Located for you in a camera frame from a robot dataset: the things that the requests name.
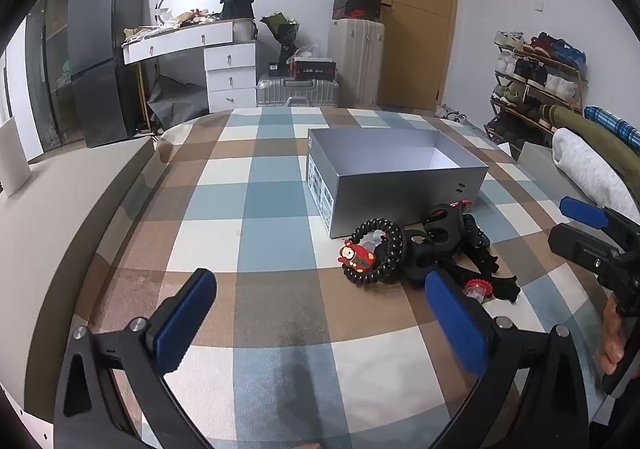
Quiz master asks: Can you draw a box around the black hair claw clip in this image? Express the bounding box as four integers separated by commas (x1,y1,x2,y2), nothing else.
406,203,473,282

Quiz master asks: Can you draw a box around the checked blanket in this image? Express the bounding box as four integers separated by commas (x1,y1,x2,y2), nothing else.
25,106,621,449

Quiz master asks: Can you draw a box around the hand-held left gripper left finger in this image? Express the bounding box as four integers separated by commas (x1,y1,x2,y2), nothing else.
54,268,218,449

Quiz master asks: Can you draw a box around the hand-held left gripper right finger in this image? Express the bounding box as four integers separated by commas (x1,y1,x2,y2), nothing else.
424,270,591,449

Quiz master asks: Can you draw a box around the wooden shoe rack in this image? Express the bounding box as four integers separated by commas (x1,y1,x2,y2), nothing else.
484,31,588,144

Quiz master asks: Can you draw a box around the pair of loose shoes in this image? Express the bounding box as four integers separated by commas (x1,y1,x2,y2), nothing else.
435,104,471,126

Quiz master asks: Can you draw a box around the dark glass cabinet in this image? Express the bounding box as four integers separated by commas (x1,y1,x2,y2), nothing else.
22,0,76,164

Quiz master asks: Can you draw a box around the wooden door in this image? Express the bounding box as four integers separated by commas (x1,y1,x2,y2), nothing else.
370,0,461,112

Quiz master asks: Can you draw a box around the grey cloth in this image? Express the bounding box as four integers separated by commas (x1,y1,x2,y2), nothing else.
147,74,210,130

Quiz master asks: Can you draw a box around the cream suitcase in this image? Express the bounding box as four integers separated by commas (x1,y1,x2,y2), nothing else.
327,18,386,107

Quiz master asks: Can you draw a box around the person's right hand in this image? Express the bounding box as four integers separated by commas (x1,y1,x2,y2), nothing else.
600,300,626,376

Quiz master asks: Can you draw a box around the grey cardboard box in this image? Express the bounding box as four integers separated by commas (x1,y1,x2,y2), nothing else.
306,128,488,240

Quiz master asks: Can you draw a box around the white towel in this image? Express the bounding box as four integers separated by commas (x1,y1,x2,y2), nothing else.
551,128,640,225

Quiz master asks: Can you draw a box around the red cartoon hair clip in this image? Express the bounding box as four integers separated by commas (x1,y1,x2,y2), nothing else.
338,239,377,275

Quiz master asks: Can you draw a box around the green rolled mat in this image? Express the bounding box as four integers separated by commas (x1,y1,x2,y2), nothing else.
537,103,640,174

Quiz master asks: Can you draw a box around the black spiral hair tie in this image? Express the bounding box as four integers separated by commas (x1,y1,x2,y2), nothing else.
345,218,405,287

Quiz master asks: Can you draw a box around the white dressing desk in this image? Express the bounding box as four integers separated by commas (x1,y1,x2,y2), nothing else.
122,21,258,114

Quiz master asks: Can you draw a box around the grey box lid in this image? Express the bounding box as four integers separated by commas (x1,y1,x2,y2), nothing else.
517,141,593,202

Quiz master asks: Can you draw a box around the pile of desk clutter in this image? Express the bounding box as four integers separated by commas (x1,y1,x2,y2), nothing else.
124,9,231,42

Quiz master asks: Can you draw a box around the beige bed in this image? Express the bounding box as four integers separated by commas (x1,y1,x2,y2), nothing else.
0,134,156,430

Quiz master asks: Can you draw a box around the white paper sheet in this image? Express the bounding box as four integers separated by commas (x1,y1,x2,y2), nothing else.
492,143,526,162

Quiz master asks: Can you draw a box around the red and black shoe box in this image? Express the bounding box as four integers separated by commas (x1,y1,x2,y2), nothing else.
331,4,383,20

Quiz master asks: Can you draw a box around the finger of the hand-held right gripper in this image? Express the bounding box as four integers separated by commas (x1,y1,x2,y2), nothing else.
559,196,640,250
548,224,623,280

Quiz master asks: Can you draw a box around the silver suitcase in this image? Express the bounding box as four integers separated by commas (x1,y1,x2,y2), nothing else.
256,74,341,110

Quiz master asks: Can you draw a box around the black refrigerator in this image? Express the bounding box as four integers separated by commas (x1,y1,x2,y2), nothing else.
67,0,151,148

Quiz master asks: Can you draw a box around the bouquet in black wrap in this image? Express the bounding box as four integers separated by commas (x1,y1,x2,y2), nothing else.
260,13,301,67

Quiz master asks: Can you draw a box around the blue plaid cloth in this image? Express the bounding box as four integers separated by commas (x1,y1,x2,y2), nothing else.
584,105,640,154

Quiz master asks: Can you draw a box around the white ribbed bin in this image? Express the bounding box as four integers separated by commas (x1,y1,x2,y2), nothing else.
231,18,258,44

